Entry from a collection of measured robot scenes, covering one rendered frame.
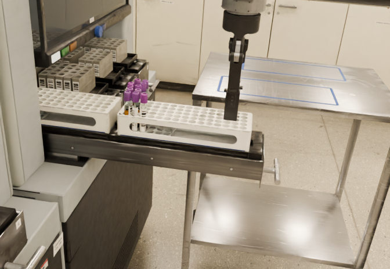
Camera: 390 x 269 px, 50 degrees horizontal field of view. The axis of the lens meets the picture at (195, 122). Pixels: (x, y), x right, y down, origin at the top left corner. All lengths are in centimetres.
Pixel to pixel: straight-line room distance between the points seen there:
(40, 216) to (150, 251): 104
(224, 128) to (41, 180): 41
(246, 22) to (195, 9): 240
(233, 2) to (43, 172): 55
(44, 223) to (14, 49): 33
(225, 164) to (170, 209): 118
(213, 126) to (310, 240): 79
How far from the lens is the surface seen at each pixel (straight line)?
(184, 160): 93
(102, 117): 95
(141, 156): 95
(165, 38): 332
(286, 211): 169
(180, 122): 91
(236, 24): 84
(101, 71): 127
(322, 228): 166
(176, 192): 220
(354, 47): 333
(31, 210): 89
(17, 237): 77
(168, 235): 193
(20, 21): 87
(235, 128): 92
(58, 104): 100
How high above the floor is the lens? 126
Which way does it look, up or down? 25 degrees down
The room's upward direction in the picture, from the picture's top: 4 degrees clockwise
